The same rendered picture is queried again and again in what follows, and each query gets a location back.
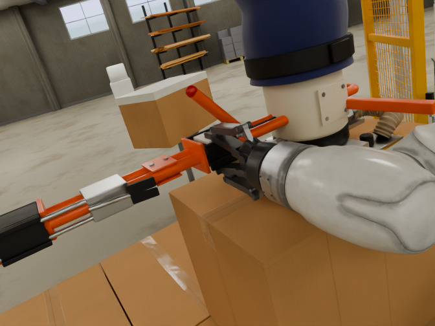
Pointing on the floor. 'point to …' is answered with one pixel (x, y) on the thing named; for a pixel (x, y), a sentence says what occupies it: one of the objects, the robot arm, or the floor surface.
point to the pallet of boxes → (230, 44)
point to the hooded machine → (119, 80)
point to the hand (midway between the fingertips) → (210, 149)
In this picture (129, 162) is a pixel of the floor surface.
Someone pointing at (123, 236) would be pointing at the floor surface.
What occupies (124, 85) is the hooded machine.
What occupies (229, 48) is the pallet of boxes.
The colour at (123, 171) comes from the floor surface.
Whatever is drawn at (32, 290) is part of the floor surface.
